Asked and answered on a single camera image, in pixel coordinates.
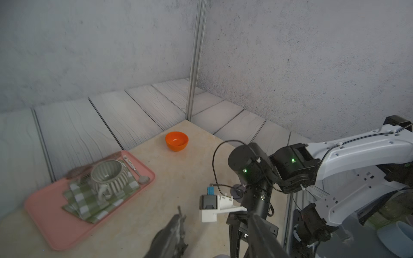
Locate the metal spoon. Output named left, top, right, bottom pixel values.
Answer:
left=123, top=155, right=150, bottom=184

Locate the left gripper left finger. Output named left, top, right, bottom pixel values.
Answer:
left=144, top=206, right=188, bottom=258

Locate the green checkered cloth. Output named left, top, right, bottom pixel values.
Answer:
left=62, top=173, right=140, bottom=224

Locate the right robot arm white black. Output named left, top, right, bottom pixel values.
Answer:
left=227, top=115, right=413, bottom=258

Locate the orange bowl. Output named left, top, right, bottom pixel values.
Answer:
left=165, top=131, right=189, bottom=152

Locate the pink tray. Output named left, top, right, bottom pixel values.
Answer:
left=25, top=150, right=156, bottom=251

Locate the striped ceramic cup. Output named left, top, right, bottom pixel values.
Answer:
left=90, top=160, right=129, bottom=202

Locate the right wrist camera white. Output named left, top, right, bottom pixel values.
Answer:
left=199, top=186, right=247, bottom=223

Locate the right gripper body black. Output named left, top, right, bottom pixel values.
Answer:
left=227, top=212, right=279, bottom=258

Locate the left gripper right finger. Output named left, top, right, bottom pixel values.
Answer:
left=247, top=213, right=289, bottom=258

